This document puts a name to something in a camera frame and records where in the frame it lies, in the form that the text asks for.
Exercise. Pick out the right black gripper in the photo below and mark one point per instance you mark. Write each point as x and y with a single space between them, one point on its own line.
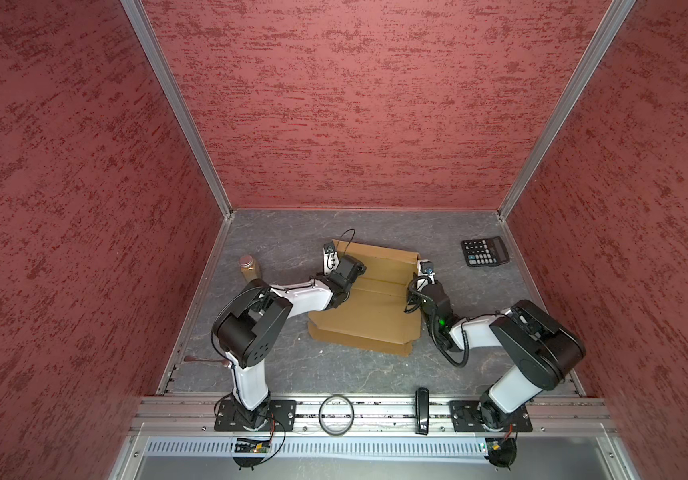
411 293

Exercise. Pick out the brown cardboard box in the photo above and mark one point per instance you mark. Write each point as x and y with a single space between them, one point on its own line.
374 316

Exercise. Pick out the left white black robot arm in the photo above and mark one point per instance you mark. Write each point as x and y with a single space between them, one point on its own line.
246 330

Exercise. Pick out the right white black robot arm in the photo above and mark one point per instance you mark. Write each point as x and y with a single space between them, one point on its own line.
542 350

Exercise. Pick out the black desk calculator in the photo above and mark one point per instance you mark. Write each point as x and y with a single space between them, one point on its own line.
485 252

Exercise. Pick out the spice jar pink lid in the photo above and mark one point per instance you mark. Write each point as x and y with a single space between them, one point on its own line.
250 268

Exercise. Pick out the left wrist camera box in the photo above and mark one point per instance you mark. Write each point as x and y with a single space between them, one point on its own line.
331 258

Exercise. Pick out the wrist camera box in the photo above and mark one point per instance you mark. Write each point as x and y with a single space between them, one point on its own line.
426 268
331 258

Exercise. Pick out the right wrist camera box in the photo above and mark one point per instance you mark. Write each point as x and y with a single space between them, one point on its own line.
426 268

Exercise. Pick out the black handle bar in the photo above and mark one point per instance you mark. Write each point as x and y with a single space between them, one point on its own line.
422 411

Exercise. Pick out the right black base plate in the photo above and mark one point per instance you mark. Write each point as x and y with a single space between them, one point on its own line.
474 416

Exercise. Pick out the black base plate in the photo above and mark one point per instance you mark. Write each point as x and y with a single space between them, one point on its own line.
474 416
232 416

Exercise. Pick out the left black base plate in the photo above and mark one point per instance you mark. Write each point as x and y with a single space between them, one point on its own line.
232 416

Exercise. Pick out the right circuit board with wires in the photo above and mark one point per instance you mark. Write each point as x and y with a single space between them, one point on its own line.
502 453

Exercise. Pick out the circuit board with wires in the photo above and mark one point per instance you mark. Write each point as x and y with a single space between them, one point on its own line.
250 453
502 453

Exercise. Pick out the left circuit board with wires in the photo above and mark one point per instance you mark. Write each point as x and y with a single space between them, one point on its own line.
250 453

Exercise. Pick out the aluminium front rail frame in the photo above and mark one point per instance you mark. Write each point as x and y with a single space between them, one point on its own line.
368 427

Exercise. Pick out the left aluminium corner post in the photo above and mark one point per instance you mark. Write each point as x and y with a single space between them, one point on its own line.
153 50

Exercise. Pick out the aluminium corner post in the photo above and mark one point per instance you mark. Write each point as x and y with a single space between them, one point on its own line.
153 50
608 28

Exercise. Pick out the right aluminium corner post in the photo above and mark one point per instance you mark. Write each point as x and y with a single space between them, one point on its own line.
608 28

